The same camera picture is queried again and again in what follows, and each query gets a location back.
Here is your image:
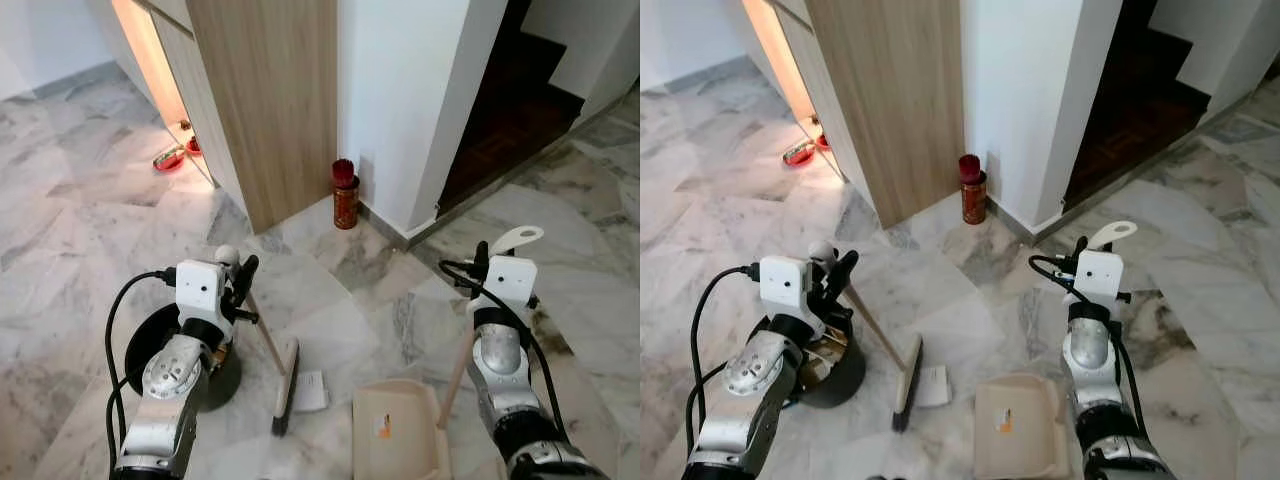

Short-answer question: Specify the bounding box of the wooden broom with black bristles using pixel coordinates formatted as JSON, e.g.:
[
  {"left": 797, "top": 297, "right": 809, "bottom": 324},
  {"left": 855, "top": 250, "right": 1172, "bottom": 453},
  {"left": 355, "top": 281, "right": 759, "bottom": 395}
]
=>
[
  {"left": 215, "top": 245, "right": 302, "bottom": 437},
  {"left": 808, "top": 240, "right": 925, "bottom": 433}
]

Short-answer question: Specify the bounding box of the white paper sheet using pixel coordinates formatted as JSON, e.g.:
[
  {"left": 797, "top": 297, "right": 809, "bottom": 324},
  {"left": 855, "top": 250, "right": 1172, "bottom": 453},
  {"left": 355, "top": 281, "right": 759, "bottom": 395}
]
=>
[
  {"left": 293, "top": 371, "right": 330, "bottom": 413},
  {"left": 915, "top": 365, "right": 952, "bottom": 408}
]

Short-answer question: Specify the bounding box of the beige long-handled dustpan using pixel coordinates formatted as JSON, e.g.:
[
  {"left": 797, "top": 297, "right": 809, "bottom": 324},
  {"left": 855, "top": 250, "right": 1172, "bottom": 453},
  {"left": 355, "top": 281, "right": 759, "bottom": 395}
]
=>
[
  {"left": 973, "top": 221, "right": 1139, "bottom": 480},
  {"left": 351, "top": 226, "right": 546, "bottom": 480}
]

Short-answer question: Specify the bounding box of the black round trash bin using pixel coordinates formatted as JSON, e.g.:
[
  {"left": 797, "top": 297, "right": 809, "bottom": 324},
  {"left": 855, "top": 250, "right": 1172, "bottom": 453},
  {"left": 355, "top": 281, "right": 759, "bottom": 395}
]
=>
[
  {"left": 785, "top": 310, "right": 868, "bottom": 409},
  {"left": 125, "top": 300, "right": 244, "bottom": 413}
]

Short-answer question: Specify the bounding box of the red tin can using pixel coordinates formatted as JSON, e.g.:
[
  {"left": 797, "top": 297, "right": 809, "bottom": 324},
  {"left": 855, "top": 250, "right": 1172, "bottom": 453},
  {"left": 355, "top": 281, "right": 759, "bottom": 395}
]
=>
[
  {"left": 332, "top": 158, "right": 362, "bottom": 231},
  {"left": 957, "top": 153, "right": 989, "bottom": 226}
]

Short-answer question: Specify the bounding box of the dark wooden staircase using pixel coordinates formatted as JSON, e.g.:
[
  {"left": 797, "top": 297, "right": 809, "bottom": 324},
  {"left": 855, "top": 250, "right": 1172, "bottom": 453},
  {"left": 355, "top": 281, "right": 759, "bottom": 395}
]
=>
[
  {"left": 436, "top": 0, "right": 587, "bottom": 217},
  {"left": 1061, "top": 0, "right": 1212, "bottom": 212}
]

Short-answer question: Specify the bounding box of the light wooden cabinet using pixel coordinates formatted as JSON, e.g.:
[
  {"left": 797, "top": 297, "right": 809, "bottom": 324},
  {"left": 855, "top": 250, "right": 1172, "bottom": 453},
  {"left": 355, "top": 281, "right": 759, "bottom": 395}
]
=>
[
  {"left": 108, "top": 0, "right": 339, "bottom": 234},
  {"left": 742, "top": 0, "right": 964, "bottom": 230}
]

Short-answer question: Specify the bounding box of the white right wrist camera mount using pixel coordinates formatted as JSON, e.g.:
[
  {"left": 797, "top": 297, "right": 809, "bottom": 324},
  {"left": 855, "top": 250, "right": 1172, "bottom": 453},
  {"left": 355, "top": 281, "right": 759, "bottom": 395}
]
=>
[
  {"left": 486, "top": 255, "right": 539, "bottom": 314},
  {"left": 1074, "top": 249, "right": 1124, "bottom": 307}
]

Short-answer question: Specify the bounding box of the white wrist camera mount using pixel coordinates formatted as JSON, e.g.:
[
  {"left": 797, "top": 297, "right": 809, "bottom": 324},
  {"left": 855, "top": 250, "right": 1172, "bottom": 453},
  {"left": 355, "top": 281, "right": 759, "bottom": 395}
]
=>
[
  {"left": 758, "top": 255, "right": 814, "bottom": 314},
  {"left": 176, "top": 261, "right": 234, "bottom": 320},
  {"left": 1074, "top": 249, "right": 1124, "bottom": 307},
  {"left": 486, "top": 255, "right": 539, "bottom": 314}
]

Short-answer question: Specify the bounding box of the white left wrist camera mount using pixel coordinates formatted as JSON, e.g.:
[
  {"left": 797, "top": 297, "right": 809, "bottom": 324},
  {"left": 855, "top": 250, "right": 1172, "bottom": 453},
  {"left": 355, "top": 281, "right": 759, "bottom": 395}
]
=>
[
  {"left": 758, "top": 255, "right": 814, "bottom": 314},
  {"left": 176, "top": 261, "right": 234, "bottom": 320}
]

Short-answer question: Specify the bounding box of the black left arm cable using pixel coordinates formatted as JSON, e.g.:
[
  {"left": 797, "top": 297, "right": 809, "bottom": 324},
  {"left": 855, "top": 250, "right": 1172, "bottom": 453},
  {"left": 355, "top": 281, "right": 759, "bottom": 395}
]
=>
[
  {"left": 686, "top": 264, "right": 763, "bottom": 451},
  {"left": 104, "top": 269, "right": 180, "bottom": 456}
]

